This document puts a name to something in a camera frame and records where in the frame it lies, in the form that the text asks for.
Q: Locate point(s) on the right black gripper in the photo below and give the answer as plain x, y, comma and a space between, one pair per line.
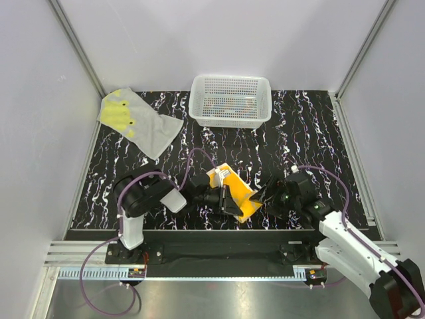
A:
275, 210

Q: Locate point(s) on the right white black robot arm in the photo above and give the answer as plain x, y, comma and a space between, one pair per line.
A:
395, 288

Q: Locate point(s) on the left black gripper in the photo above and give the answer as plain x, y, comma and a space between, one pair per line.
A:
229, 206

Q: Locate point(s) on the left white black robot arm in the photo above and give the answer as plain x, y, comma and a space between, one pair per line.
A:
139, 194

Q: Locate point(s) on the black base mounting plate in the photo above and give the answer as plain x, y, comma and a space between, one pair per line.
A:
243, 250

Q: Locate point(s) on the grey towel yellow frog print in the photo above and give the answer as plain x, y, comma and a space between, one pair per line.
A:
127, 113

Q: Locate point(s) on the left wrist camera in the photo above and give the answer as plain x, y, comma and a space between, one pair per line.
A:
221, 175

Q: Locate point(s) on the grey and orange towel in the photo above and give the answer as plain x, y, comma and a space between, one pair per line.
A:
240, 192

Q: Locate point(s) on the white plastic mesh basket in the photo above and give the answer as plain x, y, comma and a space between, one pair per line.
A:
230, 101

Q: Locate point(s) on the white slotted cable duct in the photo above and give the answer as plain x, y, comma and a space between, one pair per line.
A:
125, 273

